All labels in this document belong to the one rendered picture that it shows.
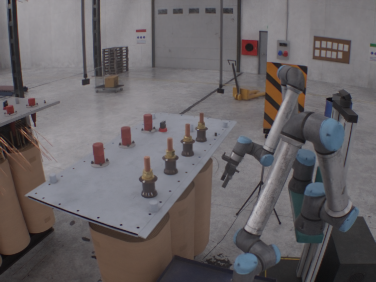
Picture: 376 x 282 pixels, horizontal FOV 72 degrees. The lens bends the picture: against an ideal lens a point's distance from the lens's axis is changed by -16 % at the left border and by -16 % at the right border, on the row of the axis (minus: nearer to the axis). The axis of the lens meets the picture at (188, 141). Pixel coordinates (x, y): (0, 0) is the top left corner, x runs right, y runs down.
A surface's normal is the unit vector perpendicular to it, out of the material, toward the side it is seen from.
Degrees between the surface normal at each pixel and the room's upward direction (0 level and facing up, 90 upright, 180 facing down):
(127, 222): 0
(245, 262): 5
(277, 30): 90
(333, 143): 84
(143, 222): 0
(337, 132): 83
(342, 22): 90
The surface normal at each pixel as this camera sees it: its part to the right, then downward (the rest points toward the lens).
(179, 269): 0.00, -0.93
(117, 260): -0.36, 0.34
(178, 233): 0.45, 0.32
